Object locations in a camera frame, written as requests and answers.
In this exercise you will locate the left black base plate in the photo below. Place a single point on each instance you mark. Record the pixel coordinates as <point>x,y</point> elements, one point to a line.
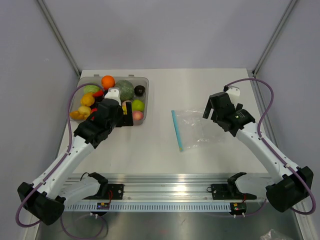
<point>113,191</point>

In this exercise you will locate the orange fruit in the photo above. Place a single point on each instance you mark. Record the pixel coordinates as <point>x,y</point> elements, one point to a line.
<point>107,82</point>

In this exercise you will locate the green cabbage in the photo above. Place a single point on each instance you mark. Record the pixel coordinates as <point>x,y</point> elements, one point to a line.
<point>91,89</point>

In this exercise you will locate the green apple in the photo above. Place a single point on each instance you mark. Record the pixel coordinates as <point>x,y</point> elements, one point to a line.
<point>138,105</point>

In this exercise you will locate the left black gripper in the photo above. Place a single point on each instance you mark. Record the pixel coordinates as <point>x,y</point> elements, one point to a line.
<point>126,120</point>

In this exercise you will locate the orange tangerine piece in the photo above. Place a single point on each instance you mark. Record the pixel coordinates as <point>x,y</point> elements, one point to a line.
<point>76,115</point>

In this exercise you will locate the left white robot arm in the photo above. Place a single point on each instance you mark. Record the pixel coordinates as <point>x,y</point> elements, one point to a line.
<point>45,197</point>

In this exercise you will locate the aluminium mounting rail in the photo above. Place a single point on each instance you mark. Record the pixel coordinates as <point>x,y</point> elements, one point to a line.
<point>167,187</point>

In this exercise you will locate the clear zip top bag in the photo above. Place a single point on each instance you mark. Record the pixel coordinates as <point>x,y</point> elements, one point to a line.
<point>194,131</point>

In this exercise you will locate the yellow lemon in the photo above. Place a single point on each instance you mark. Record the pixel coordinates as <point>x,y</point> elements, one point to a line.
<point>87,100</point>

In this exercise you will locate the yellow pear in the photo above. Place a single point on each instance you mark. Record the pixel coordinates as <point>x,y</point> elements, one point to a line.
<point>84,110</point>

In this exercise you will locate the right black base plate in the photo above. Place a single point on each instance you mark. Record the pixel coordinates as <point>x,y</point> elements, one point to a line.
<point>222,191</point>

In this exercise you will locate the dark avocado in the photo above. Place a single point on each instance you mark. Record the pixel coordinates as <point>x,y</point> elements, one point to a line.
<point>139,90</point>

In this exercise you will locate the left aluminium frame post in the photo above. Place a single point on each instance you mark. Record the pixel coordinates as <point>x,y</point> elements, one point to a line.
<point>57,34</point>

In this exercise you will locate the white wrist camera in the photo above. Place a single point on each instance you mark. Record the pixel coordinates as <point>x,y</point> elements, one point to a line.
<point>234,94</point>
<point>113,93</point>

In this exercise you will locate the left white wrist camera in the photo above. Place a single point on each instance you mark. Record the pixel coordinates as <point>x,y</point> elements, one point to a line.
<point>113,93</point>

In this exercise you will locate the red chili pepper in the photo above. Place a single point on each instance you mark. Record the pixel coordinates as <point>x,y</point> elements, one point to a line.
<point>99,93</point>

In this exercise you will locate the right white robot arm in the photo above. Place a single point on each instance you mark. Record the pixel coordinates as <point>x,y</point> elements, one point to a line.
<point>291,183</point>

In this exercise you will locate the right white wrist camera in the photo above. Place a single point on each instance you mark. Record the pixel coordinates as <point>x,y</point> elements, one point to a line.
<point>234,94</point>

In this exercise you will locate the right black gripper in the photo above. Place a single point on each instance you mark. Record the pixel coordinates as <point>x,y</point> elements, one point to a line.
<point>208,110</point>

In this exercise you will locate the green melon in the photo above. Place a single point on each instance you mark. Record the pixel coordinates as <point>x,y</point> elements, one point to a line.
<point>126,89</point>

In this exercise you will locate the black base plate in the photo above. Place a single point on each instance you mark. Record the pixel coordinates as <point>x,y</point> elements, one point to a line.
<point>222,191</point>
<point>113,191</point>

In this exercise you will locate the clear plastic food bin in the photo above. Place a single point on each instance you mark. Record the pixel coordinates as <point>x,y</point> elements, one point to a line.
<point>96,80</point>

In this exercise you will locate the crumpled plastic bag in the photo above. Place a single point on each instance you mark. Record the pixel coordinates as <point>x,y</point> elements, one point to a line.
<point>274,235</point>

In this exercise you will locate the white slotted cable duct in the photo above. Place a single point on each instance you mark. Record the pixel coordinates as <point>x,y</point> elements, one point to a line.
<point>220,207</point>

